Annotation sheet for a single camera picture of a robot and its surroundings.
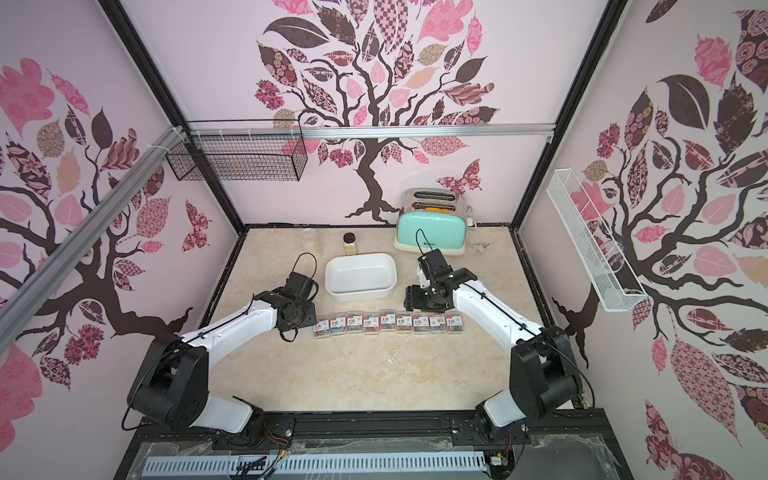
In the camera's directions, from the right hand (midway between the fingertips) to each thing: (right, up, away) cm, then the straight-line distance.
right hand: (414, 308), depth 85 cm
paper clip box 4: (-3, -6, +7) cm, 9 cm away
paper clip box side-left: (-8, -6, +7) cm, 12 cm away
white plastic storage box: (-22, +7, +19) cm, 29 cm away
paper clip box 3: (-13, -6, +6) cm, 15 cm away
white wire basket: (+43, +11, -19) cm, 48 cm away
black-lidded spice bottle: (-22, +20, +19) cm, 35 cm away
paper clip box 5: (+2, -6, +5) cm, 9 cm away
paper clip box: (-23, -6, +5) cm, 25 cm away
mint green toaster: (+10, +29, +16) cm, 34 cm away
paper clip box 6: (+8, -6, +6) cm, 11 cm away
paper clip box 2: (-18, -6, +7) cm, 20 cm away
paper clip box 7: (+13, -6, +7) cm, 16 cm away
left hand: (-34, -5, +5) cm, 35 cm away
